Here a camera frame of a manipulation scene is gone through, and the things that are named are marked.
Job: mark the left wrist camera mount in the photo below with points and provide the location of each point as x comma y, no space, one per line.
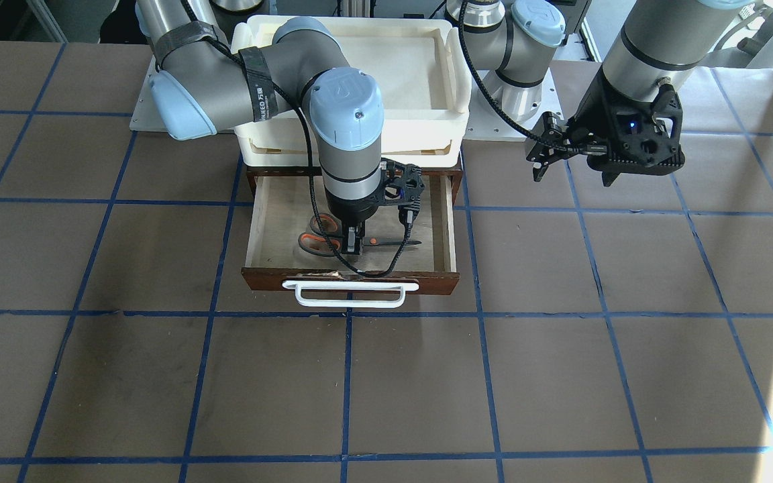
633,137

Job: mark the open wooden drawer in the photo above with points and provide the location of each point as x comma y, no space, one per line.
282,211

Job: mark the white plastic tray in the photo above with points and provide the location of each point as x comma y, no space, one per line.
422,75

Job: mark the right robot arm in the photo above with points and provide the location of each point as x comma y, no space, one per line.
201,88

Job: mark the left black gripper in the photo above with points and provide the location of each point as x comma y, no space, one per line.
595,111

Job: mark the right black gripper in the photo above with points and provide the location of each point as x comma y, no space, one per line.
353,210

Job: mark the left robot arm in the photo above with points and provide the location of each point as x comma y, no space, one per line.
659,39

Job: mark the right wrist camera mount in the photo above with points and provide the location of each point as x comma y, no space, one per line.
401,186

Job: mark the black orange scissors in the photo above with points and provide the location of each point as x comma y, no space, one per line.
320,243

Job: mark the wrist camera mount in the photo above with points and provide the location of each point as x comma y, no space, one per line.
633,137
401,186

